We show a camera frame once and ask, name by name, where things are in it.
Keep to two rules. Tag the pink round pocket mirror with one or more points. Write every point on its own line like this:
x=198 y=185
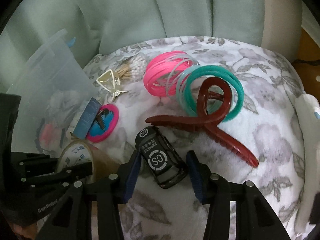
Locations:
x=100 y=130

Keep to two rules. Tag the pale green curtain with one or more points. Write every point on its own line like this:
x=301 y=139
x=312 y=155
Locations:
x=125 y=10

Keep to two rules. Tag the grey floral blanket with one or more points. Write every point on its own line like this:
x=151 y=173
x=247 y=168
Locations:
x=250 y=67

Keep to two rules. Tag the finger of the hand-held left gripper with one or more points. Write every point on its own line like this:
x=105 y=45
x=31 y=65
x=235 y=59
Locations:
x=32 y=157
x=75 y=171

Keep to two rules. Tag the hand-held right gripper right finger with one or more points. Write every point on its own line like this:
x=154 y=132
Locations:
x=197 y=177

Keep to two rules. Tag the black toy car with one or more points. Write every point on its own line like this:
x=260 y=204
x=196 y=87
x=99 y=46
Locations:
x=160 y=160

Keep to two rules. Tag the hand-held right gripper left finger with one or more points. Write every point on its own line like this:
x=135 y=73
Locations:
x=131 y=177

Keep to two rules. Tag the cream hair claw clip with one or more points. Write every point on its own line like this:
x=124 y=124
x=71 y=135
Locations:
x=117 y=92

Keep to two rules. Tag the small blue white packet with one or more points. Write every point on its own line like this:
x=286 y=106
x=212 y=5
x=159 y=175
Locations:
x=86 y=117

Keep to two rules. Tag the bundle of cotton swabs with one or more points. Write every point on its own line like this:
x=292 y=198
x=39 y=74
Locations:
x=137 y=67

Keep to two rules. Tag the white power strip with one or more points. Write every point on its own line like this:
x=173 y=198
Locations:
x=306 y=105

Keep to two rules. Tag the pink and teal spring toy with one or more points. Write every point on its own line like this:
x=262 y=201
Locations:
x=155 y=75

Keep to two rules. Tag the brown packing tape roll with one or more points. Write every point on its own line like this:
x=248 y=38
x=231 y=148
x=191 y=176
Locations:
x=75 y=152

